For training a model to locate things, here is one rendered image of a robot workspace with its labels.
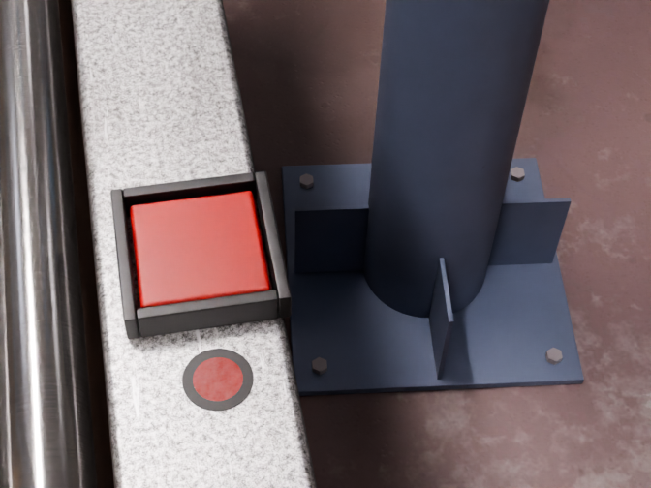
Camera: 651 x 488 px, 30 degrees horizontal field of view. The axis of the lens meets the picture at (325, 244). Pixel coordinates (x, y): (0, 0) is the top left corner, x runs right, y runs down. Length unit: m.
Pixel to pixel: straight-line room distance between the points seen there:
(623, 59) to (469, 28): 0.82
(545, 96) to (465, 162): 0.57
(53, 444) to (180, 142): 0.18
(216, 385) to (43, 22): 0.25
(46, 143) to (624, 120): 1.40
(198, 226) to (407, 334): 1.07
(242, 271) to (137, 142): 0.11
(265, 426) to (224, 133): 0.17
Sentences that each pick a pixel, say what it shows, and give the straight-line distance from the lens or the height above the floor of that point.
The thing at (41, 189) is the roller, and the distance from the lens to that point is 0.62.
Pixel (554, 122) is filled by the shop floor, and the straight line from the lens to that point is 1.91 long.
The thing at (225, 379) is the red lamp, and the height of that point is 0.92.
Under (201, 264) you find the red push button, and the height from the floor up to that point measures 0.93.
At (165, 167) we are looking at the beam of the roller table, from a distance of 0.62.
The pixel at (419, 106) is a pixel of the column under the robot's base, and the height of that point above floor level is 0.42.
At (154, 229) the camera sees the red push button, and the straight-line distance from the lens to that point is 0.58.
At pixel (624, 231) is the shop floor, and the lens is 1.80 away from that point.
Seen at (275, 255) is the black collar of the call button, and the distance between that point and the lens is 0.56.
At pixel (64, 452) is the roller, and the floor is 0.92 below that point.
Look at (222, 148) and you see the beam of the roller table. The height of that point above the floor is 0.92.
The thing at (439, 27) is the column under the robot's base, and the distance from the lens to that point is 1.24.
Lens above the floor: 1.39
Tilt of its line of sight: 54 degrees down
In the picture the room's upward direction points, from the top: 3 degrees clockwise
